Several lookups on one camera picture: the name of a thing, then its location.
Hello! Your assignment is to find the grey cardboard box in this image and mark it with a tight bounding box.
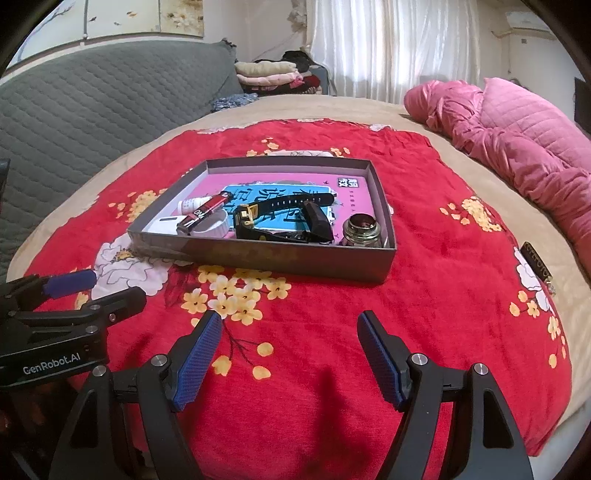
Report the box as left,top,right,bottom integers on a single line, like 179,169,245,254
127,158,398,284

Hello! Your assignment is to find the red floral blanket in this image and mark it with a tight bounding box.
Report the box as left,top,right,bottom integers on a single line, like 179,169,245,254
21,117,571,480

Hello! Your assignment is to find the blue patterned cloth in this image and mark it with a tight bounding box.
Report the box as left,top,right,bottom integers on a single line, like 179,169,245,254
210,92,259,114

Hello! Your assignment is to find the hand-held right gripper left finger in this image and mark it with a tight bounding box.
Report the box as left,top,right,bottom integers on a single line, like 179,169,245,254
48,310,223,480

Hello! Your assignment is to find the beige bed sheet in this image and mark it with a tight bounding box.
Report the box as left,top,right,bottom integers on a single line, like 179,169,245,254
7,95,591,430

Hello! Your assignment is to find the dark hair clip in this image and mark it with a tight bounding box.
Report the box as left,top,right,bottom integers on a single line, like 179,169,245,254
524,241,555,284

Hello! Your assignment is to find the white air conditioner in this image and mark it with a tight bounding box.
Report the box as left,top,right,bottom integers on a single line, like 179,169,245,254
505,10,555,33

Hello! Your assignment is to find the grey quilted headboard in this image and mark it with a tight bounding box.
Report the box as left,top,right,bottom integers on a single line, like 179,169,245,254
0,41,245,282

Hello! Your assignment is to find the white curtain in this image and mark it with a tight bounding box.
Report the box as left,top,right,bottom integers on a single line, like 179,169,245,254
307,0,483,104

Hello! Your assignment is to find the red and black pen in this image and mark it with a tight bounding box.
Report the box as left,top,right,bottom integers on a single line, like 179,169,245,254
178,191,232,232

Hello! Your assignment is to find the black faceted folding tool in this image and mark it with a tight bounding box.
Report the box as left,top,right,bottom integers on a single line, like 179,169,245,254
277,204,336,244

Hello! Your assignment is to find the pink quilt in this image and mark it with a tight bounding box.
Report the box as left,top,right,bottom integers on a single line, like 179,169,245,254
404,78,591,259

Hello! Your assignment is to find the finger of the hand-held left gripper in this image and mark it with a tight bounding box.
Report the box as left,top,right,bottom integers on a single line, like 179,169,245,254
9,269,99,306
74,286,148,326

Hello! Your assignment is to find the black and yellow watch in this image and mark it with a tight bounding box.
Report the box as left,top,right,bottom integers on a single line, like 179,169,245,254
233,193,334,241

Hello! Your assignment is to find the small glass jar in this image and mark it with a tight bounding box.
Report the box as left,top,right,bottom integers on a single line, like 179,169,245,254
341,213,383,248

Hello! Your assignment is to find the floral wall poster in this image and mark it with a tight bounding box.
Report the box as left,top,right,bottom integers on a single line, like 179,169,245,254
9,0,204,65

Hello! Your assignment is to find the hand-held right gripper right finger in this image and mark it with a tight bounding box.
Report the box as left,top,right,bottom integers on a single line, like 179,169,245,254
357,310,534,480

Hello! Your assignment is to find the pink book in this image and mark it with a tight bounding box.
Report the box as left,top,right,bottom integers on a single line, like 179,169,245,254
185,173,375,232

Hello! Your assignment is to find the white round lid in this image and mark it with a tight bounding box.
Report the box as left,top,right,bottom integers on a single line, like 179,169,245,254
189,210,230,238

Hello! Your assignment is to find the pile of folded clothes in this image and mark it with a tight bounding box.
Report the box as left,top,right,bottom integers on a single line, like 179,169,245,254
235,50,333,97

